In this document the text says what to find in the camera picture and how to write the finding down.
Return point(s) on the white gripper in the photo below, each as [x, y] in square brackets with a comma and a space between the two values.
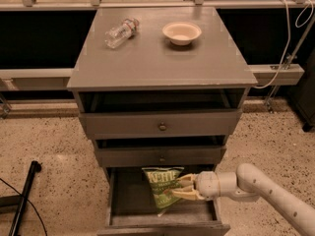
[207, 185]

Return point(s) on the green jalapeno chip bag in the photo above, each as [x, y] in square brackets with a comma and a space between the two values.
[163, 180]

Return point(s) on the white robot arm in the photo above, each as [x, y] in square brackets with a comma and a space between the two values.
[247, 184]

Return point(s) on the grey open bottom drawer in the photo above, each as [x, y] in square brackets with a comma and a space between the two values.
[131, 211]

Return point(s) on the grey middle drawer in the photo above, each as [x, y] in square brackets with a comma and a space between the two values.
[159, 156]

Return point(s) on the grey wooden drawer cabinet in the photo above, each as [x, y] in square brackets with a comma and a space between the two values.
[148, 73]

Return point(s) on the grey top drawer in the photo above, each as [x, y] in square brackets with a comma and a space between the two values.
[159, 125]

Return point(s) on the dark cabinet at right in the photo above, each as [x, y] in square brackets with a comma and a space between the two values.
[302, 95]

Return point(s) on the white paper bowl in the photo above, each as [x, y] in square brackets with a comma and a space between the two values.
[181, 33]

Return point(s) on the clear plastic water bottle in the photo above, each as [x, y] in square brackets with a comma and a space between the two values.
[119, 34]

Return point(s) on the black stand leg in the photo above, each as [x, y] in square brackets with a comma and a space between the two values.
[17, 203]

